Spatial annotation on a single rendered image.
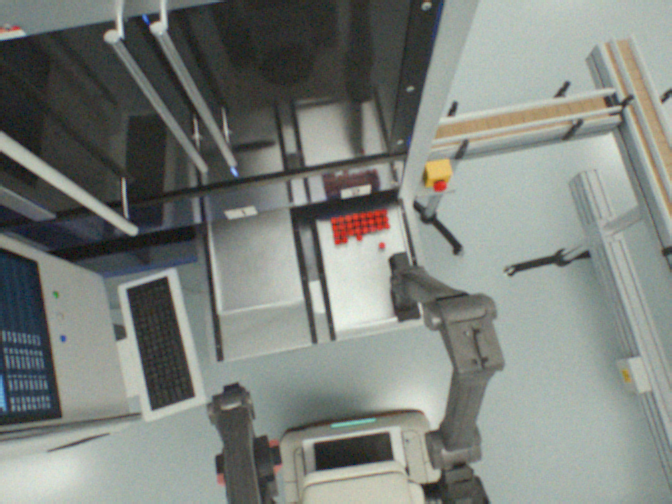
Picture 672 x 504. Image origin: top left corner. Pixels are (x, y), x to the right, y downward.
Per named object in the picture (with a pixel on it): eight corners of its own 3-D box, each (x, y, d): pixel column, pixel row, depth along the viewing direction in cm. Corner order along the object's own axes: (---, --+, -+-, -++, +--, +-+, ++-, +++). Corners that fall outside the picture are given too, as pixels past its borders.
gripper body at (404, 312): (412, 285, 137) (414, 274, 130) (421, 319, 132) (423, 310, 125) (389, 289, 137) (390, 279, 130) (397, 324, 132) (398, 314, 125)
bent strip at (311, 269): (307, 269, 151) (305, 265, 145) (316, 267, 151) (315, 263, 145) (315, 314, 147) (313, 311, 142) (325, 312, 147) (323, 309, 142)
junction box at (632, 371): (614, 359, 182) (627, 358, 173) (627, 357, 182) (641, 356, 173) (625, 392, 178) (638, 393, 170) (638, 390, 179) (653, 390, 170)
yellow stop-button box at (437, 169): (420, 167, 150) (423, 156, 143) (443, 163, 150) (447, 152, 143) (425, 189, 148) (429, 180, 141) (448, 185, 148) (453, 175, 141)
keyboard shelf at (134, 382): (96, 294, 162) (92, 292, 159) (177, 268, 163) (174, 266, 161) (122, 430, 150) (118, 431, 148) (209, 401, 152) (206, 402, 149)
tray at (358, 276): (317, 224, 155) (317, 220, 151) (398, 210, 155) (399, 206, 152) (335, 330, 146) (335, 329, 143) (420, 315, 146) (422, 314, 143)
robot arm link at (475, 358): (453, 367, 71) (520, 354, 72) (427, 295, 81) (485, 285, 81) (433, 476, 103) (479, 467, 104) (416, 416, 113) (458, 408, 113)
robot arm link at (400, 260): (393, 286, 116) (428, 279, 117) (382, 244, 122) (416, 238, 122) (389, 304, 127) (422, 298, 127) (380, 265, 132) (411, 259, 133)
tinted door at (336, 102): (239, 178, 124) (142, 6, 67) (406, 148, 124) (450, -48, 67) (240, 180, 124) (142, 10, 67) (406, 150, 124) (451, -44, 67)
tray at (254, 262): (208, 211, 157) (204, 207, 154) (287, 197, 157) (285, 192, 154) (220, 314, 148) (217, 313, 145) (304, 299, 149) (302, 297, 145)
